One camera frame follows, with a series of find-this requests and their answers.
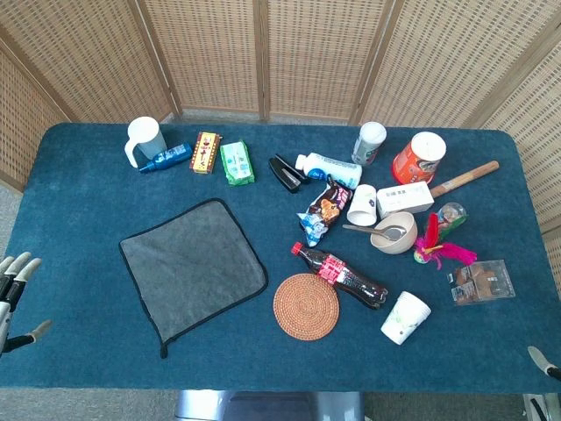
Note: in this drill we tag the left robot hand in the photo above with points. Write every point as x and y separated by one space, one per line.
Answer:
13 272

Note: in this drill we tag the grey and blue cloth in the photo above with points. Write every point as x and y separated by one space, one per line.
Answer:
193 263

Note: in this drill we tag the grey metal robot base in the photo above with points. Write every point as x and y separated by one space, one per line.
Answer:
263 408

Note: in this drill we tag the woven bamboo screen panel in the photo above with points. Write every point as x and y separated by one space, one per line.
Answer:
22 123
320 52
534 131
206 52
87 57
447 57

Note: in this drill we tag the blue spray bottle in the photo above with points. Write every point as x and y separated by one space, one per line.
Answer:
168 157

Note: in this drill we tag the red and yellow box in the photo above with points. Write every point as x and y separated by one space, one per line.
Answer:
204 152

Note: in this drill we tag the blue carpet table cover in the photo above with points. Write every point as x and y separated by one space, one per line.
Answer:
245 219

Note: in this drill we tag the green wet wipes pack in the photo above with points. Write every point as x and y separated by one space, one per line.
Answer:
236 163

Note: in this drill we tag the black stapler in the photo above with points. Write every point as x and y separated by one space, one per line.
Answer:
285 173

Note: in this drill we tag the round woven rattan coaster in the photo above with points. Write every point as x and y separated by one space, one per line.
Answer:
307 307

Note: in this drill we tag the brown and blue snack bag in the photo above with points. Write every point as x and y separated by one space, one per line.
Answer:
324 210

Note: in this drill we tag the cola bottle with red label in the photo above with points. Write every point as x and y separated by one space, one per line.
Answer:
342 274

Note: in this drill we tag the white bottle with blue label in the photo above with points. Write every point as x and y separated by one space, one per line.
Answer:
335 170

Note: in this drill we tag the small white paper cup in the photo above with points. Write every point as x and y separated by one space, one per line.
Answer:
363 204

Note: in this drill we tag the beige bowl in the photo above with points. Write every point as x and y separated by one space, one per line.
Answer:
385 247

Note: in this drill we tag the white and green canister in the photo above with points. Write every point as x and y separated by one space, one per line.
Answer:
368 144

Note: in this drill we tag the beige spoon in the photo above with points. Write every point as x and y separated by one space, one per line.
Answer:
394 232

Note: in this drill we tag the paper cup with green print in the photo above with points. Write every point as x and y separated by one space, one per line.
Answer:
405 318

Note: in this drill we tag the white cardboard box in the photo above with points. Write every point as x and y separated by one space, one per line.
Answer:
405 199

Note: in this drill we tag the orange instant noodle cup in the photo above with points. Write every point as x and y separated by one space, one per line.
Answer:
414 164

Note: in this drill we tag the pink feather shuttlecock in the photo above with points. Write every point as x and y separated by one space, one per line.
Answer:
451 252

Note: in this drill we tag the small clear wrapped jar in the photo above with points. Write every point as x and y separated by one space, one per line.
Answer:
451 212

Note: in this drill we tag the clear plastic snack box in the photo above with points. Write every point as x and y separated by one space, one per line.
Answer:
482 283

